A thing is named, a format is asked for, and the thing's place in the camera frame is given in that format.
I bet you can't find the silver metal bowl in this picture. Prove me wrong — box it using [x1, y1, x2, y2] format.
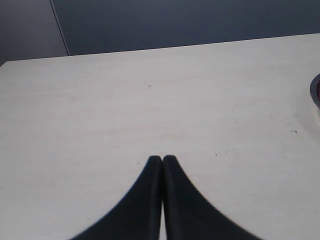
[309, 74, 320, 109]

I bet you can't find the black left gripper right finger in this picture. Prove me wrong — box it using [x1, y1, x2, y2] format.
[162, 155, 259, 240]

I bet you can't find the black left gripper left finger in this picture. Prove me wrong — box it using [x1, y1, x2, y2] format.
[73, 155, 162, 240]

